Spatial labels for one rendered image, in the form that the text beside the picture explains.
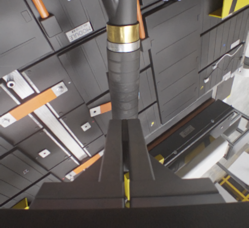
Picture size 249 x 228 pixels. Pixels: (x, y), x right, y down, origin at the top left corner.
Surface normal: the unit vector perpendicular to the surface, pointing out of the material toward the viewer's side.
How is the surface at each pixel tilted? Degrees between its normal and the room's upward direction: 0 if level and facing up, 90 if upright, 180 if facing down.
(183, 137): 90
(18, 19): 0
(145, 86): 0
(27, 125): 0
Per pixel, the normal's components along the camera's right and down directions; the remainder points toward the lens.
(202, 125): -0.25, -0.68
